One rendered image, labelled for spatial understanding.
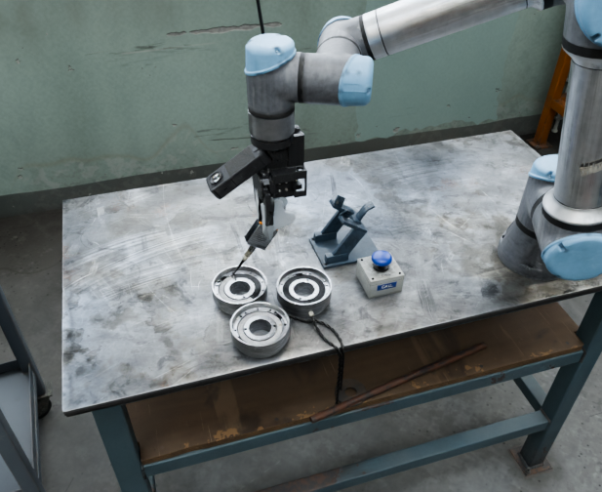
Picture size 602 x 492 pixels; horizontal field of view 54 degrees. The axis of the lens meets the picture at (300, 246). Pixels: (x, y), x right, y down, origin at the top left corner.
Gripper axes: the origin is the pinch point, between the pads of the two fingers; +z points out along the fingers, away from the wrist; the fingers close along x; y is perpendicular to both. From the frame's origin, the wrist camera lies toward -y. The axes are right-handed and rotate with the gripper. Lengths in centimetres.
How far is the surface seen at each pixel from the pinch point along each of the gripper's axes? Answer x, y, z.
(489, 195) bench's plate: 13, 59, 13
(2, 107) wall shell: 154, -67, 41
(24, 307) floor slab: 94, -71, 93
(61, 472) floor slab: 21, -58, 93
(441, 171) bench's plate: 26, 53, 13
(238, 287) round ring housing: -1.5, -5.9, 11.8
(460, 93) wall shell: 152, 139, 63
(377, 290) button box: -10.8, 19.3, 11.2
